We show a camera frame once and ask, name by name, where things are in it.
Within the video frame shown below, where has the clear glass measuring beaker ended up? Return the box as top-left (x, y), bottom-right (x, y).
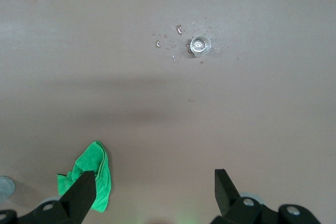
top-left (188, 35), bottom-right (212, 58)

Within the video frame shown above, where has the green microfibre cloth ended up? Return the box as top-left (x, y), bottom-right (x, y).
top-left (56, 140), bottom-right (112, 213)

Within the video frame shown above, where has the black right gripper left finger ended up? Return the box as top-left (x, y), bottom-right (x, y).
top-left (0, 170), bottom-right (96, 224)

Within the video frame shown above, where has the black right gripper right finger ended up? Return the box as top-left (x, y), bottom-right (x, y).
top-left (211, 168), bottom-right (322, 224)

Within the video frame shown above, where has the olive green bottle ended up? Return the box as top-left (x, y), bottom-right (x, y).
top-left (0, 176), bottom-right (16, 204)

